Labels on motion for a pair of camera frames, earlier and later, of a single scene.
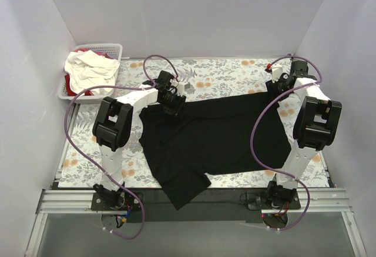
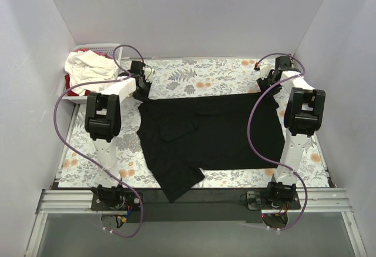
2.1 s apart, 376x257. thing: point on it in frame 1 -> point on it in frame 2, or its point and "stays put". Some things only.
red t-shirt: (69, 88) stays put
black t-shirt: (212, 137) stays put
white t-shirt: (89, 69) stays put
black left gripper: (174, 106) -> (141, 89)
